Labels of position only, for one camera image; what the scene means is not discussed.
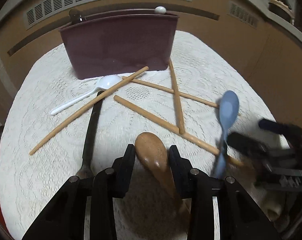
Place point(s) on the wooden spoon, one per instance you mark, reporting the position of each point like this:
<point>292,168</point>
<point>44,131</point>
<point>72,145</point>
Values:
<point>151,152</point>

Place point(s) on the white plastic spoon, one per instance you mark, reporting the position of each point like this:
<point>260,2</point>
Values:
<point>108,82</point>

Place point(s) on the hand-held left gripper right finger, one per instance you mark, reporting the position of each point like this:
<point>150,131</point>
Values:
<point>176,165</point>

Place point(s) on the blue plastic spoon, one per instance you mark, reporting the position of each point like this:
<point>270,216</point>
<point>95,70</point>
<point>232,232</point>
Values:
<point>228,110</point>

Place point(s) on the dark round container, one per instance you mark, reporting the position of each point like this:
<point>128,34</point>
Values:
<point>281,7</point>

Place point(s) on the white lace tablecloth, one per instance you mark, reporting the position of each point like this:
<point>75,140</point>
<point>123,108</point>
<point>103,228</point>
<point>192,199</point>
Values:
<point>53,180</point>

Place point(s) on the purple utensil holder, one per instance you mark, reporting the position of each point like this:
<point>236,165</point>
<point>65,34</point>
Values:
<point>116,45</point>

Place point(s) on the beige roll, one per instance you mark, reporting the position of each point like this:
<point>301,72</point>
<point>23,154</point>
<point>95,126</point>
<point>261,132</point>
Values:
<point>272,206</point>

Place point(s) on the wooden chopstick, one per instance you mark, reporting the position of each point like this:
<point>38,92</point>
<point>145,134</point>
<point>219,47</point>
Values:
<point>177,100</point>
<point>153,86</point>
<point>146,113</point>
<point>141,72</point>

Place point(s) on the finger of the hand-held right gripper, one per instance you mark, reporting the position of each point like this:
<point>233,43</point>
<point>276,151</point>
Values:
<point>248,146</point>
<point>276,127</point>

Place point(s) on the small grey vent grille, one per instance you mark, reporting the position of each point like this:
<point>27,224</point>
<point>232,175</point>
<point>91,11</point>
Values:
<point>242,13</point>

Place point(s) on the dark translucent utensil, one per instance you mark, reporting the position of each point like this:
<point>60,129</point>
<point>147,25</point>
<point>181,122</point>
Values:
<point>76,15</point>

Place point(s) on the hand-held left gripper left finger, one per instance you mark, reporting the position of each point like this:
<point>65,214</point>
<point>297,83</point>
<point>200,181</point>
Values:
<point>127,170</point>

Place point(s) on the white rounded utensil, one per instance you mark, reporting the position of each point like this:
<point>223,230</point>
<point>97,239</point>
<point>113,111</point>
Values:
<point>160,10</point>

